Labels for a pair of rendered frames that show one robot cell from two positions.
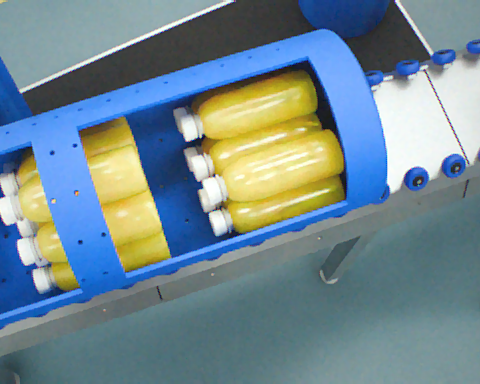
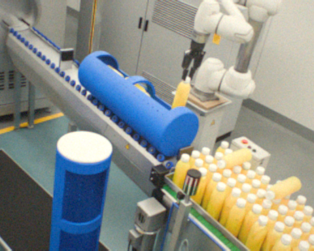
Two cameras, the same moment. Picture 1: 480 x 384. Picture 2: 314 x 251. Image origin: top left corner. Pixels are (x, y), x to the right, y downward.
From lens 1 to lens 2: 268 cm
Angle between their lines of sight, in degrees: 68
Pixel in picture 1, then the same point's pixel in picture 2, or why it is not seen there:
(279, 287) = not seen: hidden behind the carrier
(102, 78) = (17, 240)
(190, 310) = (106, 217)
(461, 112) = (74, 76)
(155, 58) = (4, 223)
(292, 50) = (93, 59)
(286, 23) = not seen: outside the picture
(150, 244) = not seen: hidden behind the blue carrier
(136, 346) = (125, 231)
